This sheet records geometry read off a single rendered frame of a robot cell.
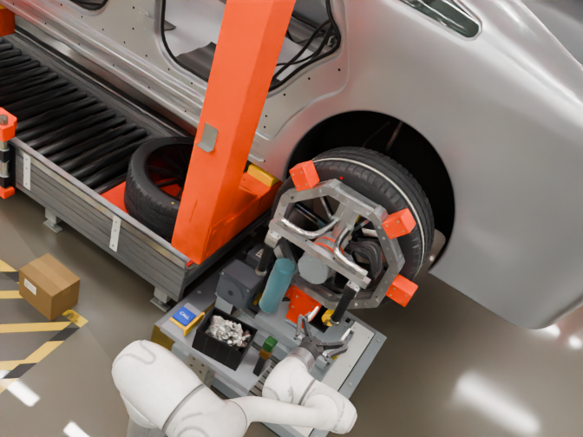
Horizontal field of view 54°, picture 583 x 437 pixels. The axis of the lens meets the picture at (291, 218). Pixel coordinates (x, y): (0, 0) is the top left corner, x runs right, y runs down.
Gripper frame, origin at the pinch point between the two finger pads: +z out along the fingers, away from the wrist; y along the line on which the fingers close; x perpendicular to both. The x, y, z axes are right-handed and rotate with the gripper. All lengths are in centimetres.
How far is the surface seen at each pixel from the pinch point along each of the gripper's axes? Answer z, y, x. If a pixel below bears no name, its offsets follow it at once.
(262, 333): 34, -30, -67
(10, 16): 78, -256, -19
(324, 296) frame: 29.4, -10.9, -20.0
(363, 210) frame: 28.4, -12.5, 28.3
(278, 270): 15.9, -29.9, -9.2
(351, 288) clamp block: 6.6, 0.0, 12.6
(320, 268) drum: 14.1, -14.5, 5.8
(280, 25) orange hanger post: 22, -63, 78
